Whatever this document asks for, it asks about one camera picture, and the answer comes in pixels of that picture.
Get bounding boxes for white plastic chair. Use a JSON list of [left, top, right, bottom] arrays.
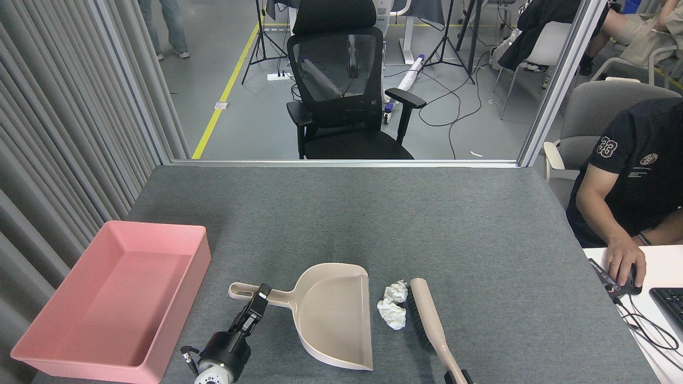
[[494, 21, 574, 121]]

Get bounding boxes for black desk cable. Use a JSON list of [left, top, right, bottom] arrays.
[[613, 296, 681, 353]]

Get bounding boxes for white stand on wheels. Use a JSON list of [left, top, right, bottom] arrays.
[[374, 0, 422, 66]]

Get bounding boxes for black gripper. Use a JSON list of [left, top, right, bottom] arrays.
[[198, 284, 273, 371]]

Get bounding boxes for black mesh office chair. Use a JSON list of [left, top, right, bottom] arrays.
[[286, 0, 427, 160]]

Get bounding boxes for black device with red button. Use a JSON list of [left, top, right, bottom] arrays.
[[587, 258, 626, 299]]

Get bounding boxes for black keyboard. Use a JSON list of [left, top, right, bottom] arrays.
[[649, 287, 683, 331]]

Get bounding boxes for seated person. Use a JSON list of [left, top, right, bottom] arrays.
[[579, 0, 683, 75]]

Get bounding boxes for black floor cable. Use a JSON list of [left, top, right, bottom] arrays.
[[384, 48, 499, 159]]

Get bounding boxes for small white paper ball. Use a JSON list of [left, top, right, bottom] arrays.
[[384, 280, 409, 305]]

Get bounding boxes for black jacket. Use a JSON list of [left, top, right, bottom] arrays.
[[499, 0, 582, 71]]

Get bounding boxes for black computer mouse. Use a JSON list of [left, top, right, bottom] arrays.
[[619, 264, 643, 295]]

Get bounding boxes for beige plastic dustpan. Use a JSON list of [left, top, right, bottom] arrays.
[[228, 262, 374, 371]]

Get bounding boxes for black tripod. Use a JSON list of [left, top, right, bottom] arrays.
[[241, 0, 289, 86], [422, 0, 475, 85]]

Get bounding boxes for standing person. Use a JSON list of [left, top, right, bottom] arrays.
[[138, 0, 190, 59]]

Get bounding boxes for grey upholstered chair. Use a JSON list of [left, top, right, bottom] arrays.
[[543, 77, 681, 182]]

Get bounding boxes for silver post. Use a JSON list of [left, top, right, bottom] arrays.
[[518, 0, 609, 167]]

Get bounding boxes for person's right hand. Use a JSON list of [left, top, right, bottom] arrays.
[[606, 238, 647, 287]]

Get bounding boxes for grey pleated curtain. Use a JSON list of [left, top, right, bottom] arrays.
[[0, 0, 190, 369]]

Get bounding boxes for beige hand brush black bristles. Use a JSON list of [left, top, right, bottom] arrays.
[[404, 277, 469, 384]]

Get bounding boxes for pink plastic bin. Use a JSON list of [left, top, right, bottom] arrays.
[[10, 220, 212, 384]]

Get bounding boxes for long white paper ball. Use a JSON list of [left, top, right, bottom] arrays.
[[377, 298, 407, 331]]

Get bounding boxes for silver table rail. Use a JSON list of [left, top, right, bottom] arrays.
[[171, 159, 521, 169]]

